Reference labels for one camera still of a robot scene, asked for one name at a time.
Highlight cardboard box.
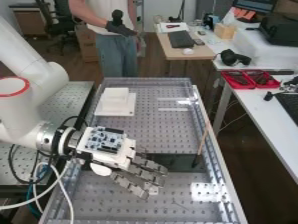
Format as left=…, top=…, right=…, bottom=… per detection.
left=73, top=23, right=101, bottom=64

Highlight black case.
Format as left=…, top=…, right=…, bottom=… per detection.
left=258, top=14, right=298, bottom=47

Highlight black plate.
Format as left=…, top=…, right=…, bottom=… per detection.
left=143, top=152, right=208, bottom=173

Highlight black cable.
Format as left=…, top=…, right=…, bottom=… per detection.
left=7, top=143, right=46, bottom=185
left=58, top=115, right=91, bottom=135

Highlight blue cable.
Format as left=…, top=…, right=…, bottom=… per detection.
left=26, top=163, right=51, bottom=218

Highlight black headphones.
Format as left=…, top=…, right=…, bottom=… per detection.
left=218, top=48, right=253, bottom=67

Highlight black office chair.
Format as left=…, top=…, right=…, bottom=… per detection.
left=35, top=0, right=80, bottom=56

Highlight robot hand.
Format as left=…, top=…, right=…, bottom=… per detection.
left=77, top=125, right=171, bottom=201

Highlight black keyboard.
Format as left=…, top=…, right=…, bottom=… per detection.
left=274, top=92, right=298, bottom=127
left=167, top=29, right=197, bottom=49

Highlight computer screen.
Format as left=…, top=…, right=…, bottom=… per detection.
left=232, top=0, right=280, bottom=15

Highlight white desk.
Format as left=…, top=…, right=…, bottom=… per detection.
left=207, top=25, right=298, bottom=185

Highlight small white box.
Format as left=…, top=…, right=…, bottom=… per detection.
left=93, top=86, right=139, bottom=117

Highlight red tray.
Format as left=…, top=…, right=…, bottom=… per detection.
left=220, top=69, right=258, bottom=90
left=245, top=69, right=282, bottom=90

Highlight thin stick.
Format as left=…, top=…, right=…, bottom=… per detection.
left=192, top=119, right=213, bottom=168

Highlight person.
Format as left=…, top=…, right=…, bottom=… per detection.
left=68, top=0, right=144, bottom=79

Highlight small wooden box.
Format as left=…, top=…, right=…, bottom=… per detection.
left=213, top=22, right=238, bottom=41

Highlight white cable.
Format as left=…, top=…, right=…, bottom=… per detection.
left=0, top=161, right=76, bottom=224

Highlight wooden desk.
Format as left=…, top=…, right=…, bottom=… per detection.
left=155, top=23, right=220, bottom=88

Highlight clear box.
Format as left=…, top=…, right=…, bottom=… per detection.
left=39, top=77, right=249, bottom=224

